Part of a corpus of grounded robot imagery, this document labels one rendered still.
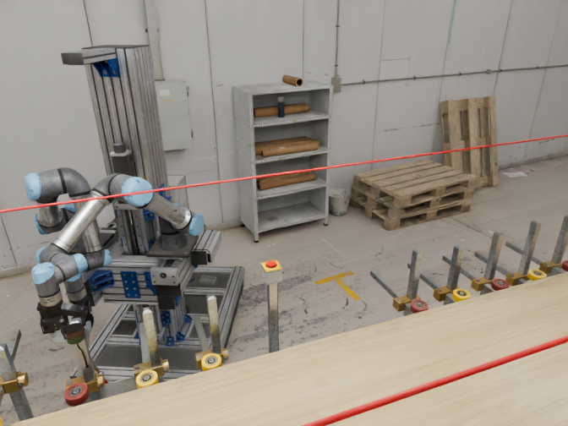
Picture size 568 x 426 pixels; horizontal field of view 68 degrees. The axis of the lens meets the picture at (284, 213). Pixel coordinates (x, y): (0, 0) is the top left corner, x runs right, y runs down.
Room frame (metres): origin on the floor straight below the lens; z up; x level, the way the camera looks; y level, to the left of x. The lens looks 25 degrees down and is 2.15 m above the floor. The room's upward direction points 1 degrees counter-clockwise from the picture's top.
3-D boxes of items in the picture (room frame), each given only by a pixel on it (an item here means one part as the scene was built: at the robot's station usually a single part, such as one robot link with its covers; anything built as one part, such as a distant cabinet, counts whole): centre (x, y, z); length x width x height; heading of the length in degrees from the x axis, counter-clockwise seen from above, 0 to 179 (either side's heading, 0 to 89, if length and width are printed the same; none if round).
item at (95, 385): (1.21, 0.79, 0.85); 0.13 x 0.06 x 0.05; 110
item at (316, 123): (4.27, 0.00, 0.78); 0.90 x 0.45 x 1.55; 116
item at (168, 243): (2.00, 0.60, 1.09); 0.15 x 0.15 x 0.10
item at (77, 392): (1.13, 0.78, 0.85); 0.08 x 0.08 x 0.11
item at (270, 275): (1.48, 0.05, 1.18); 0.07 x 0.07 x 0.08; 20
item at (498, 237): (1.91, -1.11, 0.90); 0.03 x 0.03 x 0.48; 20
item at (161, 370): (1.30, 0.55, 0.84); 0.13 x 0.06 x 0.05; 110
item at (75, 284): (1.55, 0.93, 1.13); 0.09 x 0.08 x 0.11; 34
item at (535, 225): (1.99, -1.34, 0.92); 0.03 x 0.03 x 0.48; 20
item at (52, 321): (1.29, 0.89, 1.13); 0.09 x 0.08 x 0.12; 110
